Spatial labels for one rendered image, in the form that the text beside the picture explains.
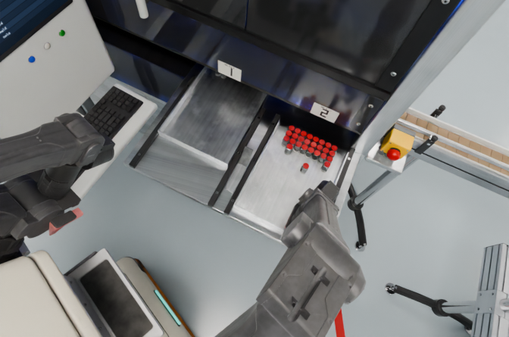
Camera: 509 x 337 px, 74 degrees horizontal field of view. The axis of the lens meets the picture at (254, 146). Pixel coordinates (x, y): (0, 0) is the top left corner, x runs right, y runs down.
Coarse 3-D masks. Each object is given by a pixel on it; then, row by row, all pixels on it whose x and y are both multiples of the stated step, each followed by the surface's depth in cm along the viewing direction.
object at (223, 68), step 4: (220, 64) 112; (224, 64) 111; (228, 64) 110; (220, 68) 114; (224, 68) 113; (228, 68) 112; (236, 68) 110; (220, 72) 115; (224, 72) 114; (228, 72) 113; (236, 72) 111; (240, 72) 110; (232, 76) 115; (236, 76) 113; (240, 76) 112; (240, 80) 114
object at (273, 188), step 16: (272, 144) 118; (272, 160) 115; (288, 160) 115; (304, 160) 116; (336, 160) 117; (256, 176) 112; (272, 176) 112; (288, 176) 113; (304, 176) 113; (320, 176) 114; (336, 176) 113; (240, 192) 105; (256, 192) 109; (272, 192) 110; (288, 192) 110; (240, 208) 104; (256, 208) 107; (272, 208) 107; (288, 208) 108; (272, 224) 102
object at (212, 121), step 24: (192, 96) 123; (216, 96) 124; (240, 96) 125; (264, 96) 126; (168, 120) 116; (192, 120) 119; (216, 120) 120; (240, 120) 121; (192, 144) 115; (216, 144) 116; (240, 144) 116
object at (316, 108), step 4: (316, 104) 106; (312, 108) 109; (316, 108) 108; (320, 108) 107; (324, 108) 107; (328, 108) 106; (312, 112) 111; (316, 112) 110; (324, 112) 108; (332, 112) 106; (336, 112) 105; (320, 116) 111; (328, 116) 109; (332, 116) 108; (336, 116) 107; (328, 120) 111; (332, 120) 110
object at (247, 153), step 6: (246, 150) 110; (252, 150) 110; (246, 156) 111; (240, 162) 113; (246, 162) 112; (240, 168) 112; (234, 174) 111; (240, 174) 112; (234, 180) 110; (228, 186) 109; (234, 186) 110
